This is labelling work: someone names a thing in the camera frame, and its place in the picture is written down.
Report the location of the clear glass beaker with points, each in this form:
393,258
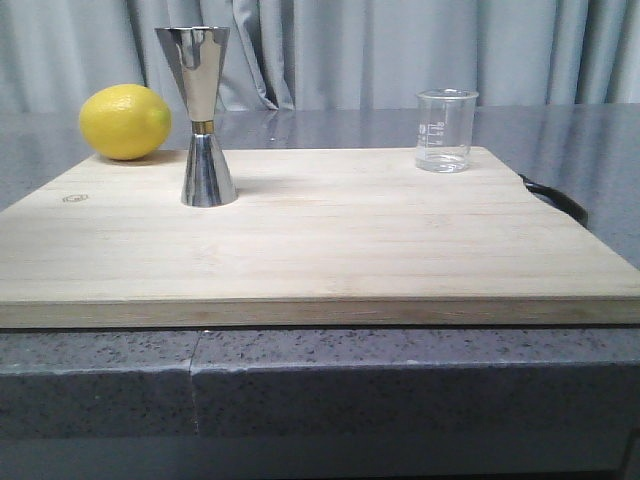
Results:
445,126

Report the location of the steel double jigger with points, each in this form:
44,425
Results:
195,56

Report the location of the wooden cutting board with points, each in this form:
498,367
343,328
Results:
315,237

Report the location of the grey curtain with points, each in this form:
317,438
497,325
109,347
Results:
324,55

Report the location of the yellow lemon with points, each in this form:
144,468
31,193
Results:
125,121

